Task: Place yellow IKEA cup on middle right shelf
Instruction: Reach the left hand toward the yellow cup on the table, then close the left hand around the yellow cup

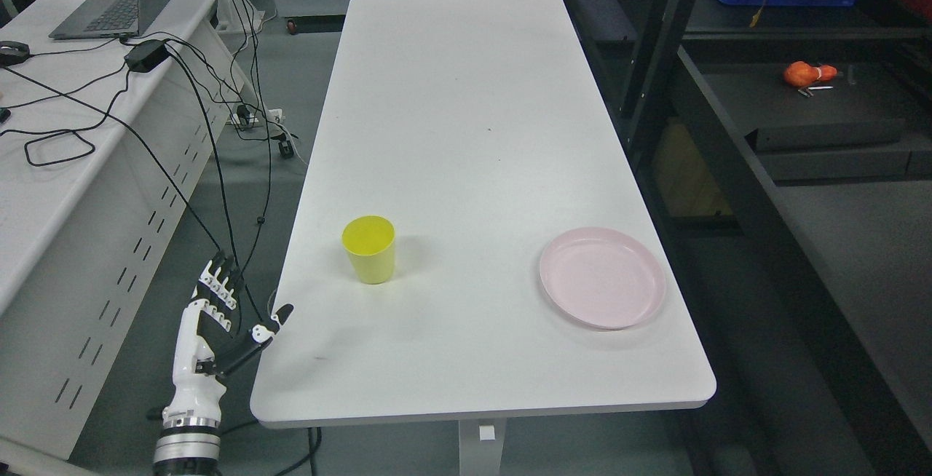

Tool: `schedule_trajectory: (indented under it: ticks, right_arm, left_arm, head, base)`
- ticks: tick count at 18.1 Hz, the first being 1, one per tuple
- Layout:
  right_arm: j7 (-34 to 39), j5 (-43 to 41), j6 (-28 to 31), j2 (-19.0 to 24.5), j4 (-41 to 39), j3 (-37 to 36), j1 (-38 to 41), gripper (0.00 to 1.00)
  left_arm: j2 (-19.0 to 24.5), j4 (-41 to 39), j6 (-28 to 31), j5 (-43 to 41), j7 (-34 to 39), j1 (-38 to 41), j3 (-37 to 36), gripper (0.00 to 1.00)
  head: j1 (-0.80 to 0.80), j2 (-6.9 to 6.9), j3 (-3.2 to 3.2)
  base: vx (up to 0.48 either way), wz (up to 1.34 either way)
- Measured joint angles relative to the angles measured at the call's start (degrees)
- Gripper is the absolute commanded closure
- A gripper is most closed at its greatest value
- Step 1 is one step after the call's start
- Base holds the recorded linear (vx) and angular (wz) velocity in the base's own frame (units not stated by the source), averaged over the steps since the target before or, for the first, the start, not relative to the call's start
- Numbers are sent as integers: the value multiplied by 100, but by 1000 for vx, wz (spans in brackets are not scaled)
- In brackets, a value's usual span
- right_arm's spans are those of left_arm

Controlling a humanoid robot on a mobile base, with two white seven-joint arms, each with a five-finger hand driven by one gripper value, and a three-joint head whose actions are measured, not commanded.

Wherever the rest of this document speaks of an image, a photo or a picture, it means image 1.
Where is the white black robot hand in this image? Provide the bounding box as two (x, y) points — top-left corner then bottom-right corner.
(161, 250), (294, 429)

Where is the yellow plastic cup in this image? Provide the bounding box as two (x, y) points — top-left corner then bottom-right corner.
(341, 216), (395, 285)

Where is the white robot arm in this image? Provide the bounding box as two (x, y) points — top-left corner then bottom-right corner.
(152, 416), (221, 475)

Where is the black metal shelf rack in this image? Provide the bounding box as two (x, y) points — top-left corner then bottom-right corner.
(568, 0), (930, 475)

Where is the orange toy on shelf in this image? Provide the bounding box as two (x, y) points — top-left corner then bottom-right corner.
(783, 61), (838, 88)

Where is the white side desk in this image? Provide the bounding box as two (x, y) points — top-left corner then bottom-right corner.
(1, 0), (253, 472)

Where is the white power strip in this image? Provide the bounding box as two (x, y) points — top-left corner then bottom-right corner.
(226, 104), (285, 129)

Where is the black power adapter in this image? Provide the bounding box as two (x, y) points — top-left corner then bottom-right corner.
(124, 39), (170, 74)

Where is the grey laptop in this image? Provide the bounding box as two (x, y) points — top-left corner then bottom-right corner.
(49, 0), (172, 39)

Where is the white table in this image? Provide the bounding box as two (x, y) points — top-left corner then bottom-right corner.
(250, 0), (718, 475)

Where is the black computer mouse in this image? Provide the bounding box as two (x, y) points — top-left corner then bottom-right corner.
(0, 41), (32, 68)

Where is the pink plastic plate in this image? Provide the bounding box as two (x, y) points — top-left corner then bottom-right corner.
(539, 227), (666, 330)

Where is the black cable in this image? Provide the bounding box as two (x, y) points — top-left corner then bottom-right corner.
(116, 0), (292, 324)

